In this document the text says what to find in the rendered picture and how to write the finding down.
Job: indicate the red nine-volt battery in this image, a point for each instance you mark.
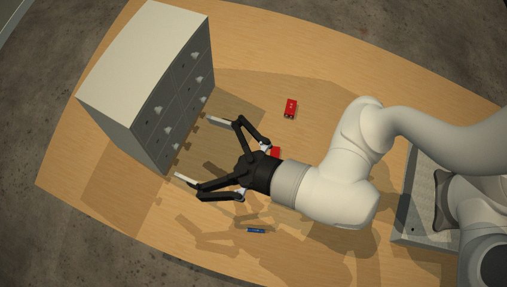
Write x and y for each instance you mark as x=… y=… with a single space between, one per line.
x=290 y=108

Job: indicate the small grey chest of drawers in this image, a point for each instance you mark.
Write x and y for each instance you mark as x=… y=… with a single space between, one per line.
x=127 y=73

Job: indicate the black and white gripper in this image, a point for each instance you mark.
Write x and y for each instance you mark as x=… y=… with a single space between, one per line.
x=253 y=171

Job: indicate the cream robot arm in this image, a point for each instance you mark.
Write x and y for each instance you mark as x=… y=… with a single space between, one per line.
x=337 y=192

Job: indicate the blue aaa battery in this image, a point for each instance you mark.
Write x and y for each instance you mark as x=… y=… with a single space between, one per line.
x=256 y=230

